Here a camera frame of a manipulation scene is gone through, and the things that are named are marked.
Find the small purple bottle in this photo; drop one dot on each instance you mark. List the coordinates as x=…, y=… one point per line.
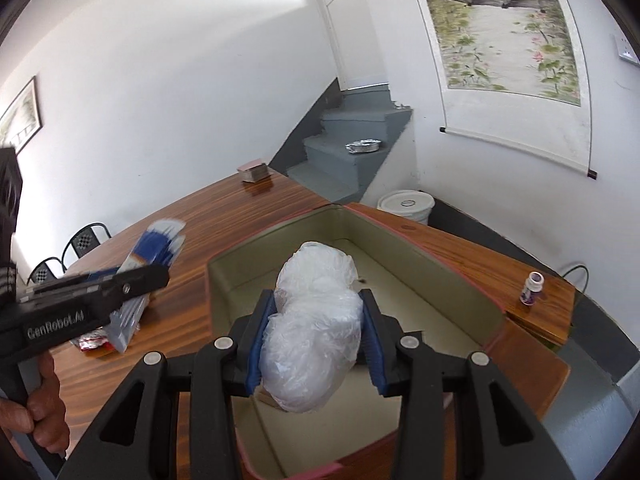
x=531, y=290

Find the white plastic bag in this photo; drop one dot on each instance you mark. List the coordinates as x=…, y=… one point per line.
x=310, y=340

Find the framed wall picture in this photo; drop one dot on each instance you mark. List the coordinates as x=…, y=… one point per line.
x=22, y=115

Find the red snack packet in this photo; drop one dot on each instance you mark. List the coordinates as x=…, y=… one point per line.
x=92, y=344

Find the foil tray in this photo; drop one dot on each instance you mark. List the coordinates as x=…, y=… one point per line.
x=363, y=146

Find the black metal chair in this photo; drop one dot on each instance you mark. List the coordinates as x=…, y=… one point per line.
x=41, y=274
x=82, y=242

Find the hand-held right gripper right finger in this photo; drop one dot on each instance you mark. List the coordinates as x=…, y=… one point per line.
x=372, y=355

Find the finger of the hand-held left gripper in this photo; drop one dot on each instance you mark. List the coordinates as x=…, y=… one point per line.
x=75, y=280
x=140, y=282

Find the white plastic bucket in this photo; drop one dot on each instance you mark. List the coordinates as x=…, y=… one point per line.
x=405, y=205

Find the grey staircase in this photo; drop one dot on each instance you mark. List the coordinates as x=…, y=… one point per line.
x=345, y=165

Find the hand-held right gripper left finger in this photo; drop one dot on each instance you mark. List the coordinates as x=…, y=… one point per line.
x=255, y=355

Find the blue and white packet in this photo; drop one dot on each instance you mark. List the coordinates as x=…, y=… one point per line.
x=155, y=245

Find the pink storage box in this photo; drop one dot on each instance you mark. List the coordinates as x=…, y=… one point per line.
x=425, y=280

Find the hanging scroll painting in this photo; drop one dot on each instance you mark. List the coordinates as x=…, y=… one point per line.
x=500, y=45

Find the wooden desktop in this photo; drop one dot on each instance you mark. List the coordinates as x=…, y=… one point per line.
x=225, y=220

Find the small pink box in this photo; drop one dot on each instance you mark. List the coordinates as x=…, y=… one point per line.
x=255, y=170

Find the person's left hand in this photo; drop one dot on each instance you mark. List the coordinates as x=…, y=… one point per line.
x=50, y=410

